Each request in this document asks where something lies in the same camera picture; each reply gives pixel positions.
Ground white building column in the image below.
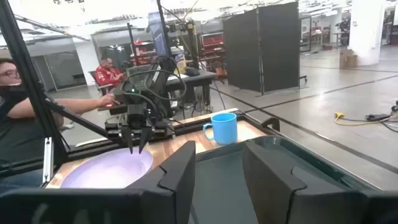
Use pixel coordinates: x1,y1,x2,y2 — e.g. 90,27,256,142
348,0,386,67

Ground yellow package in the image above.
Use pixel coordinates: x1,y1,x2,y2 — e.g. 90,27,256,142
174,52,187,75

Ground lavender plastic plate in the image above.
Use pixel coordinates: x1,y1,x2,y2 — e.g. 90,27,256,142
60,147,154,190

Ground black power adapter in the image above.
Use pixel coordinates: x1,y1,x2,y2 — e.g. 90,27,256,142
365,113,391,122

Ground brown cardboard box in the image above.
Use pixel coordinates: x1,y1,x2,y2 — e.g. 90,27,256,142
338,49,359,70

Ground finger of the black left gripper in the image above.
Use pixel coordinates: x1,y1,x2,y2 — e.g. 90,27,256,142
138,125,153,156
120,125,135,156

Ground blue monitor screen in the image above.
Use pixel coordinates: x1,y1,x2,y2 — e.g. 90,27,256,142
147,11,170,57

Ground black folding partition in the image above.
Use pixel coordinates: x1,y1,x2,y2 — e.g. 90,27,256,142
222,1,302,96

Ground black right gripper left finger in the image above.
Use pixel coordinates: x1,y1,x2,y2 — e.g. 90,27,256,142
127,140,197,224

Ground yellow extension cable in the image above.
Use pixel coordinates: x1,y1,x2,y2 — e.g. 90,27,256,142
334,111,398,127

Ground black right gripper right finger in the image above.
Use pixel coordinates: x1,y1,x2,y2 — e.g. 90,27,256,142
242,141,368,224

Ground shelf with red bins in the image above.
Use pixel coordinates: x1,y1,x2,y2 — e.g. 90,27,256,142
198,32,225,63

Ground blue plastic mug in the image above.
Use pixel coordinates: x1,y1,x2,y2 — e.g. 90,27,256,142
202,112,239,146

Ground silver metal bracket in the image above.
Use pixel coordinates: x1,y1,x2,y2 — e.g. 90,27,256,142
42,136,54,184

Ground person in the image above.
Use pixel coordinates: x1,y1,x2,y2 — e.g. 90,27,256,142
0,58,121,195
94,57,126,96

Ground black aluminium table frame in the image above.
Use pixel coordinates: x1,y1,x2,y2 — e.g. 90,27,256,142
0,0,280,187

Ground dark green plastic tray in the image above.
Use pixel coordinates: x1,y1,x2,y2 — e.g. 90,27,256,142
191,135,383,224

